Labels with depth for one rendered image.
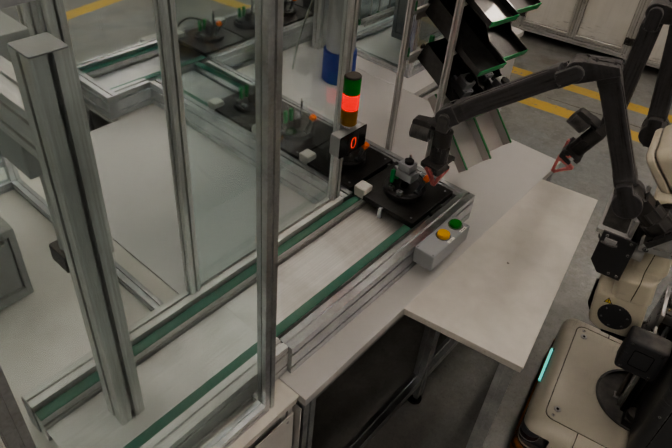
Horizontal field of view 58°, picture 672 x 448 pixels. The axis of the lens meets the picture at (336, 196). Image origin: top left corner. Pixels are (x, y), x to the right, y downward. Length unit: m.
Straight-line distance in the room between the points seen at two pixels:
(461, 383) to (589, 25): 3.83
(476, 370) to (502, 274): 0.91
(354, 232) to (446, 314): 0.38
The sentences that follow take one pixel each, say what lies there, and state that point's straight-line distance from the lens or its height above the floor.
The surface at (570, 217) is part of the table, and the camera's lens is 2.33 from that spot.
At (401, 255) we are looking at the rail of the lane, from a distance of 1.83.
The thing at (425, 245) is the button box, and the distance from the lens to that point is 1.87.
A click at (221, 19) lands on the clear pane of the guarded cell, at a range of 0.86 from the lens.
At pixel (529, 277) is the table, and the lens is 2.03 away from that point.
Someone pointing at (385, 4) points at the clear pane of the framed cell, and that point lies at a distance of 2.97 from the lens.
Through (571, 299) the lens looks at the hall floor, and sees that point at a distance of 3.31.
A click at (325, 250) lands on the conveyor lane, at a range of 1.87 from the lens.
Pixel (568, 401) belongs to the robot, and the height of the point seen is 0.28.
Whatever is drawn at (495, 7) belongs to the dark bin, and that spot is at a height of 1.54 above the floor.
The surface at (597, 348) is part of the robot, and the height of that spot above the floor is 0.28.
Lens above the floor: 2.20
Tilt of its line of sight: 38 degrees down
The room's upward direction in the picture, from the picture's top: 6 degrees clockwise
